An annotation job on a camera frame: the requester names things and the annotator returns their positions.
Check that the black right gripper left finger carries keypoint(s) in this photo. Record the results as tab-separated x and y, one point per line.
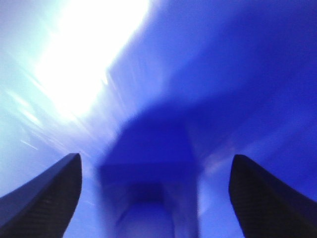
44	206

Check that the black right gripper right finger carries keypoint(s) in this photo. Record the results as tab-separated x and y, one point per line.
265	206

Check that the blue bin on cart right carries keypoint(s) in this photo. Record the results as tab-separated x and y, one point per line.
242	74

